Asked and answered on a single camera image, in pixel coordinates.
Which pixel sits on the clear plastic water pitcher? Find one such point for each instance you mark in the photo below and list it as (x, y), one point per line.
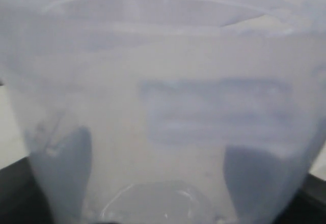
(167, 111)

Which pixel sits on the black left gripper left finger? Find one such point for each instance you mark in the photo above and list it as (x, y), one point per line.
(22, 200)

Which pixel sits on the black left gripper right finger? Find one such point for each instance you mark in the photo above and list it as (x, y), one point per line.
(308, 206)

